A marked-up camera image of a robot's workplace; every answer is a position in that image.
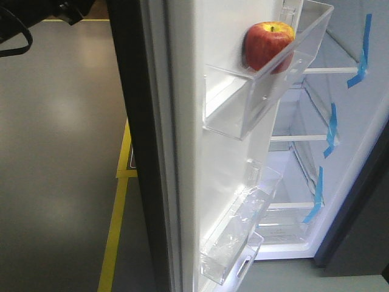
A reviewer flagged fridge door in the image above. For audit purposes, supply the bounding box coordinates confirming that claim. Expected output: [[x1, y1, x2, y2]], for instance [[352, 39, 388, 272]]
[[105, 0, 305, 292]]

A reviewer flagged upper clear door bin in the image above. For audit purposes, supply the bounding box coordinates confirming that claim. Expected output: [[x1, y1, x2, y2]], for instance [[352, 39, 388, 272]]
[[203, 1, 334, 140]]

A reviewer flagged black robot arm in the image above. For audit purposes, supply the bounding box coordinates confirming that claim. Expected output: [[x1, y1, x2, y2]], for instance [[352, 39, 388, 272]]
[[1, 0, 109, 26]]

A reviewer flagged middle clear door bin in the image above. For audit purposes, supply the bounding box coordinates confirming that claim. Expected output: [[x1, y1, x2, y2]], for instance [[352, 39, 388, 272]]
[[200, 167, 282, 265]]

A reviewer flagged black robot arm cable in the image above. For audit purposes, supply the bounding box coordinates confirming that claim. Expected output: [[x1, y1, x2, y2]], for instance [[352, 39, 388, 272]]
[[0, 5, 33, 58]]

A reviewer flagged clear door bin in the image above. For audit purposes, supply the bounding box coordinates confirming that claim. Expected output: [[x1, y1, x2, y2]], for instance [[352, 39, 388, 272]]
[[199, 232, 264, 286], [200, 167, 282, 265], [203, 1, 334, 140]]

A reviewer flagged clear crisper drawer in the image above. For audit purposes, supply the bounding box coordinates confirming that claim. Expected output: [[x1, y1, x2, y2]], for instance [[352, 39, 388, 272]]
[[257, 207, 318, 245]]

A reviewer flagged dark grey fridge body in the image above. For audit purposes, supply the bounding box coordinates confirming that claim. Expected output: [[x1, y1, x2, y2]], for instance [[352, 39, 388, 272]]
[[258, 1, 388, 276]]

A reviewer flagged red yellow apple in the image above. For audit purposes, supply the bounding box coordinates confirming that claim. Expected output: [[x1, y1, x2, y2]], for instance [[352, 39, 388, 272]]
[[243, 21, 295, 71]]

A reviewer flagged lower clear door bin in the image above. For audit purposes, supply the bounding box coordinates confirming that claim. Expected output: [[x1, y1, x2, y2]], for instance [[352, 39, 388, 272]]
[[199, 232, 264, 286]]

